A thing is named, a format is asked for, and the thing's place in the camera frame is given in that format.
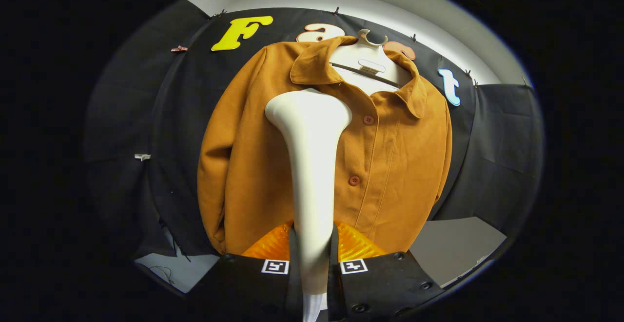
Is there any black backdrop cloth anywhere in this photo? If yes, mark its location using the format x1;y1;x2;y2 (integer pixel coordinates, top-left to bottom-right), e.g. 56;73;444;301
83;0;545;264

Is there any orange button-up shirt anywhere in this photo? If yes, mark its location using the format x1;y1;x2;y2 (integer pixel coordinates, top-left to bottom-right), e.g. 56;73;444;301
197;36;453;256

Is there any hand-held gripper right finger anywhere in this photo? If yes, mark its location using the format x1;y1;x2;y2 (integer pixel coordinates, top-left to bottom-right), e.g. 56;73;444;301
328;220;442;322

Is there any white mannequin torso stand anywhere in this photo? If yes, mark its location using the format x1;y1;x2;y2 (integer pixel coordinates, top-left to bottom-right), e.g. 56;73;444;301
329;28;413;96

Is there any white garment steamer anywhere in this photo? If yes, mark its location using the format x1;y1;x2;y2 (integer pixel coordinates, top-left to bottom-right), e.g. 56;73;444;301
265;88;352;322

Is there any grey cabinet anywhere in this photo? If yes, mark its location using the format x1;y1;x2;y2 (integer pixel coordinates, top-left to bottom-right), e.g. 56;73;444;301
409;216;507;288

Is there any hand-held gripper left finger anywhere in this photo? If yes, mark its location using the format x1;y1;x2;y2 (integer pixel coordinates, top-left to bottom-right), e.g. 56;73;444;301
188;221;303;322

